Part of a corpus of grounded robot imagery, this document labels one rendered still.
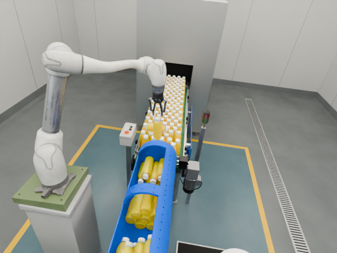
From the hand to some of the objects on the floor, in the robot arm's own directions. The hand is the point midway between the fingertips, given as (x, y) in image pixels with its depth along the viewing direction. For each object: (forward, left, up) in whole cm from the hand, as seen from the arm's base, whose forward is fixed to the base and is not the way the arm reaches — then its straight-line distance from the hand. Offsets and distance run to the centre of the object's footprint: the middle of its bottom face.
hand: (157, 115), depth 163 cm
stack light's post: (+30, +40, -135) cm, 144 cm away
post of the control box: (-34, +19, -132) cm, 138 cm away
